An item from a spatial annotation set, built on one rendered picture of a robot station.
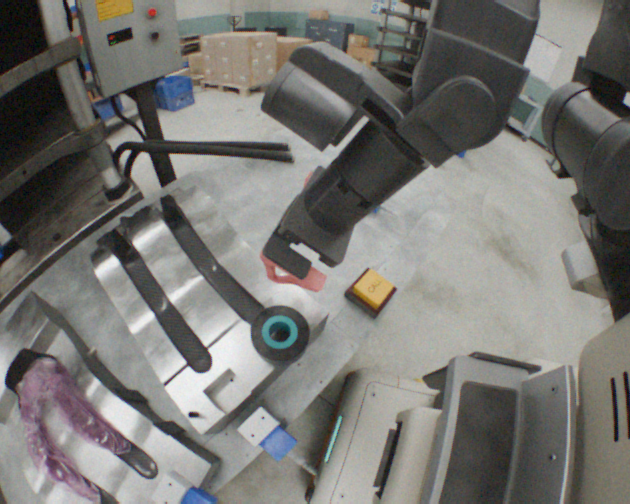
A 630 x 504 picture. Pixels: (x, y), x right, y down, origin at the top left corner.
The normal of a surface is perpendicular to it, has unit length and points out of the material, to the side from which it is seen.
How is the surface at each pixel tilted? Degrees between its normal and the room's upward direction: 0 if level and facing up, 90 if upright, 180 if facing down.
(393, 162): 89
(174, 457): 0
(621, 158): 90
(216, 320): 3
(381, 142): 78
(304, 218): 27
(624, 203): 90
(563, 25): 90
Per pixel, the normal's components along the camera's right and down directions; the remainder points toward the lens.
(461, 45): -0.32, 0.74
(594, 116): -0.83, -0.52
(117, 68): 0.75, 0.56
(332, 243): 0.50, -0.40
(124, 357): 0.08, -0.60
